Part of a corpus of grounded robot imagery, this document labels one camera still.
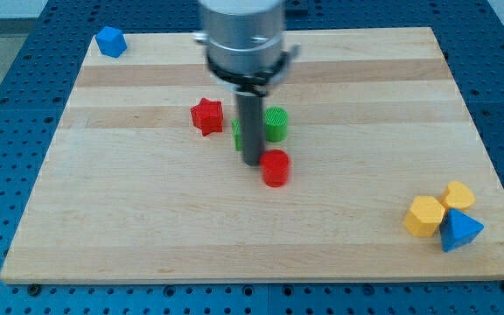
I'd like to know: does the red star block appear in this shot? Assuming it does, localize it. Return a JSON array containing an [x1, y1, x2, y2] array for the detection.
[[190, 98, 224, 137]]

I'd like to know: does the yellow hexagon block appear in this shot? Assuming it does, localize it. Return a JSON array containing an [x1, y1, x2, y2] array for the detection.
[[402, 196, 446, 237]]

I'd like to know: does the blue cube block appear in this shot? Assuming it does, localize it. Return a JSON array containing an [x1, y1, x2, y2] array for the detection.
[[95, 26, 127, 58]]

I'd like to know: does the red cylinder block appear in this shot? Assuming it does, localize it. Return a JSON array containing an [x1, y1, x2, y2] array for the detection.
[[260, 150, 291, 187]]

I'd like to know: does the wooden board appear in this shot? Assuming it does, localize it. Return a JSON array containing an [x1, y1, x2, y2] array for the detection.
[[0, 27, 504, 284]]

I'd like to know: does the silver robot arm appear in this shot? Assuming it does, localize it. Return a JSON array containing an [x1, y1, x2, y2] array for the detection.
[[194, 0, 299, 166]]

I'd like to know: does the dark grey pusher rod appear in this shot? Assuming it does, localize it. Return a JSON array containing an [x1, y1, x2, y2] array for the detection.
[[235, 85, 265, 166]]

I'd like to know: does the yellow heart block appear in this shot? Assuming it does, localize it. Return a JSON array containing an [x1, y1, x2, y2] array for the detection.
[[439, 180, 476, 211]]

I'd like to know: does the blue triangle block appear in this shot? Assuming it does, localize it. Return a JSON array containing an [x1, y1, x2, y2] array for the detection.
[[439, 208, 485, 252]]

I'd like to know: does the green cylinder block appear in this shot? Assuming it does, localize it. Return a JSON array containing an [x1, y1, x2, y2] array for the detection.
[[264, 107, 289, 143]]

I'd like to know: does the green block behind rod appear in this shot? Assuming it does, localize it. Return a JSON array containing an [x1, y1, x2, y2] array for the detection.
[[231, 118, 242, 151]]

